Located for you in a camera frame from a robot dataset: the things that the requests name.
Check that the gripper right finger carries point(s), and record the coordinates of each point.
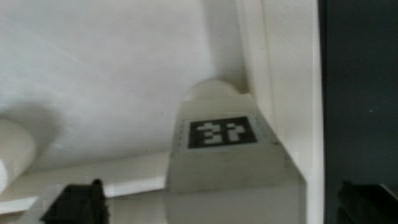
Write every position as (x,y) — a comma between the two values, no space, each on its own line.
(368,204)

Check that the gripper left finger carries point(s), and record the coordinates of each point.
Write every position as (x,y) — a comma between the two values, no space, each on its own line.
(70,204)

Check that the white square table top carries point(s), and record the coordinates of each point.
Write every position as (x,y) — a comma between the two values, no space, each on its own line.
(102,60)

